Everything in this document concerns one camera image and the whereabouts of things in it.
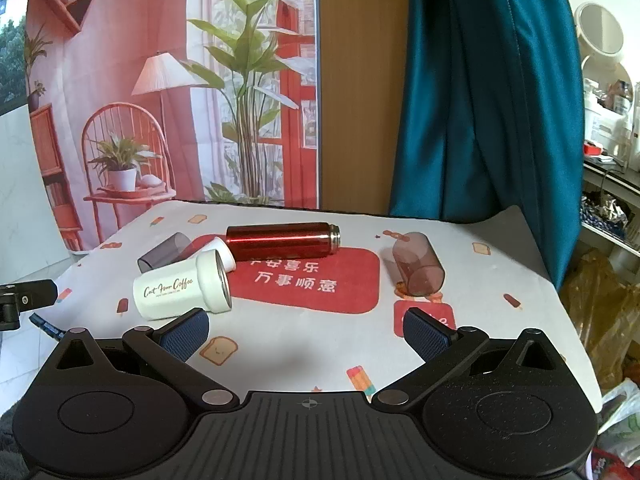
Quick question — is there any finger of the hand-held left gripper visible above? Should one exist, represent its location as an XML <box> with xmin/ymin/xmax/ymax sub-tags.
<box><xmin>0</xmin><ymin>279</ymin><xmax>58</xmax><ymax>332</ymax></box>

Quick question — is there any yellow plastic bag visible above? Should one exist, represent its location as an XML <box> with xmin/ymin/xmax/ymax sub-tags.
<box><xmin>559</xmin><ymin>249</ymin><xmax>640</xmax><ymax>393</ymax></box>

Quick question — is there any round white mirror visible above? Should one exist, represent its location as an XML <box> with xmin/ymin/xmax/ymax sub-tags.
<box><xmin>572</xmin><ymin>2</ymin><xmax>633</xmax><ymax>70</ymax></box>

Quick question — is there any printed wall tapestry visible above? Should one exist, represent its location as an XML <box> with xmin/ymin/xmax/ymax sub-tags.
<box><xmin>26</xmin><ymin>0</ymin><xmax>322</xmax><ymax>253</ymax></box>

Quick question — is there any printed tablecloth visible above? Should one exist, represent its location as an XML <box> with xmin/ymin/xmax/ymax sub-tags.
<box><xmin>52</xmin><ymin>200</ymin><xmax>603</xmax><ymax>411</ymax></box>

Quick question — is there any teal curtain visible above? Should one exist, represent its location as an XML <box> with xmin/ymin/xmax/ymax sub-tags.
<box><xmin>387</xmin><ymin>0</ymin><xmax>587</xmax><ymax>292</ymax></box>

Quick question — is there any red packet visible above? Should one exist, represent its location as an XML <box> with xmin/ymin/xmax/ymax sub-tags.
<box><xmin>584</xmin><ymin>449</ymin><xmax>638</xmax><ymax>480</ymax></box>

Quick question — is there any red metal thermos cup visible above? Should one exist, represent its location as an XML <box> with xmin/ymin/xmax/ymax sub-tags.
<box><xmin>225</xmin><ymin>221</ymin><xmax>343</xmax><ymax>262</ymax></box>

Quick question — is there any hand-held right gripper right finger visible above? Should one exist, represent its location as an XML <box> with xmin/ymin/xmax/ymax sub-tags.
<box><xmin>372</xmin><ymin>308</ymin><xmax>567</xmax><ymax>408</ymax></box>

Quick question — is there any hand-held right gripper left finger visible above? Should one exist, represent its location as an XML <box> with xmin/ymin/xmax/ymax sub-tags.
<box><xmin>44</xmin><ymin>308</ymin><xmax>241</xmax><ymax>408</ymax></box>

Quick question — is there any grey translucent cup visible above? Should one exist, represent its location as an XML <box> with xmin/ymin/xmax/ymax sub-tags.
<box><xmin>137</xmin><ymin>232</ymin><xmax>192</xmax><ymax>275</ymax></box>

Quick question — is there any brown translucent cup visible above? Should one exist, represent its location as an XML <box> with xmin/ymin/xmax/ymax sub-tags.
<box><xmin>391</xmin><ymin>231</ymin><xmax>446</xmax><ymax>297</ymax></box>

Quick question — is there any white coffee cup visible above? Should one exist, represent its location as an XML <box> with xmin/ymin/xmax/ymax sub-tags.
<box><xmin>132</xmin><ymin>249</ymin><xmax>234</xmax><ymax>321</ymax></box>

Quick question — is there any white storage shelf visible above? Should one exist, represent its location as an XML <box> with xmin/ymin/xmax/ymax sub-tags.
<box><xmin>580</xmin><ymin>67</ymin><xmax>640</xmax><ymax>266</ymax></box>

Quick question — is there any white plastic bag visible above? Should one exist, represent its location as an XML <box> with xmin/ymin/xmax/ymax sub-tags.
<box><xmin>595</xmin><ymin>377</ymin><xmax>640</xmax><ymax>463</ymax></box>

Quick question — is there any silver foil bag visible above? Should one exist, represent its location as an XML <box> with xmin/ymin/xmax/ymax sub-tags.
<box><xmin>580</xmin><ymin>194</ymin><xmax>629</xmax><ymax>233</ymax></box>

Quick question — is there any grey cloth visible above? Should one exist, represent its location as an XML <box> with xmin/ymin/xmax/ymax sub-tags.
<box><xmin>0</xmin><ymin>400</ymin><xmax>32</xmax><ymax>480</ymax></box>

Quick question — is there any wooden panel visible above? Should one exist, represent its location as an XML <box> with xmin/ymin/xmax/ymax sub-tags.
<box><xmin>316</xmin><ymin>0</ymin><xmax>417</xmax><ymax>217</ymax></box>

